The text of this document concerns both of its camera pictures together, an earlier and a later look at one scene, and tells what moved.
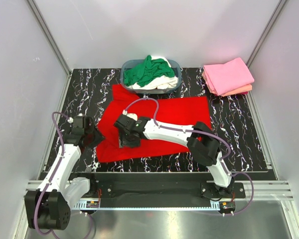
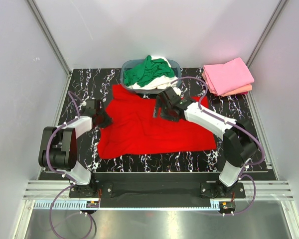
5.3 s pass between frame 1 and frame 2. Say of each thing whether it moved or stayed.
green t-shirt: stayed
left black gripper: moved
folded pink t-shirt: stayed
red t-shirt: stayed
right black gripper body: moved
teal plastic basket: stayed
